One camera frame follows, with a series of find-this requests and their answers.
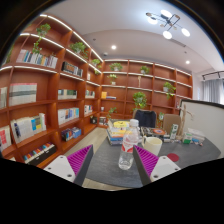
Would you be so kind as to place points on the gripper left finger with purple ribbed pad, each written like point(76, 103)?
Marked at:
point(74, 167)

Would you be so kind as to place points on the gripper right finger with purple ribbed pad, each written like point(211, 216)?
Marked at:
point(151, 167)

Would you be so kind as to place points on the clear plastic water bottle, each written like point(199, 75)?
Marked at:
point(131, 138)

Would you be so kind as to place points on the red round coaster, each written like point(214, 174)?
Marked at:
point(173, 157)

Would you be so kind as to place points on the green white carton box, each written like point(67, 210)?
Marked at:
point(173, 131)

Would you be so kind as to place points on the dark blue office chair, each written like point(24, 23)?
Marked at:
point(146, 118)

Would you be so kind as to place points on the stack of books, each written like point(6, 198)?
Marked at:
point(116, 129)

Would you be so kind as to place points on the tan chair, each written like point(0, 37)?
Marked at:
point(169, 120)

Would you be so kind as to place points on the potted plant centre shelf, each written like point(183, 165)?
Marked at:
point(140, 99)

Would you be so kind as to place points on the large wooden bookshelf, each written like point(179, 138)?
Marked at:
point(51, 94)

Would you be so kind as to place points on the white board panel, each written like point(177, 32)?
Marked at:
point(206, 117)

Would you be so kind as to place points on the grey curtain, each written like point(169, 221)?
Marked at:
point(213, 91)

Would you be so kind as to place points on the ceiling chandelier light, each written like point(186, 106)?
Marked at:
point(167, 21)

